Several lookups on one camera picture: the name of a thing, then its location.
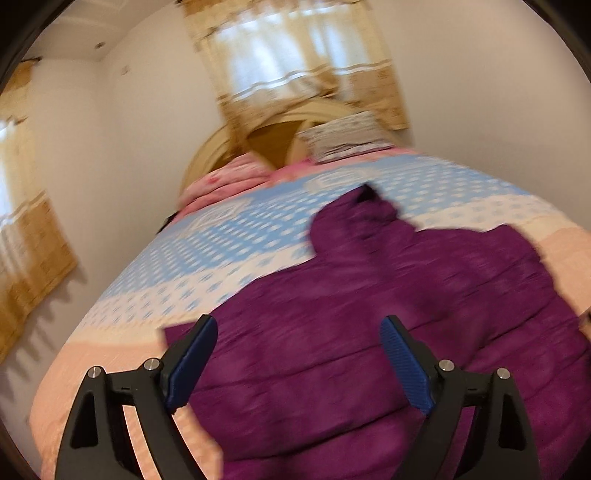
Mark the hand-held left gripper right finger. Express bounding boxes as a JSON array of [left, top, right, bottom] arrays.
[[379, 315, 542, 480]]

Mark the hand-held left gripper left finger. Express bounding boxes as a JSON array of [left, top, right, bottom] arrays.
[[54, 315, 219, 480]]

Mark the purple puffer jacket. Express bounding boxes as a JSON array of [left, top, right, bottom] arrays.
[[164, 184, 591, 480]]

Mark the bed with patterned bedspread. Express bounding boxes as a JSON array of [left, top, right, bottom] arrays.
[[28, 148, 591, 480]]

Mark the folded pink blanket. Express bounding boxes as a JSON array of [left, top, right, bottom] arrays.
[[178, 154, 274, 217]]

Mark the beige patterned window curtain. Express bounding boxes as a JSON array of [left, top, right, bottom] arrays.
[[182, 0, 411, 139], [0, 60, 80, 365]]

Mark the striped pillow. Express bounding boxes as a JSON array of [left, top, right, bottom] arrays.
[[295, 111, 396, 165]]

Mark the cream wooden headboard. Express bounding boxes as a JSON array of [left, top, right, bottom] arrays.
[[180, 99, 356, 195]]

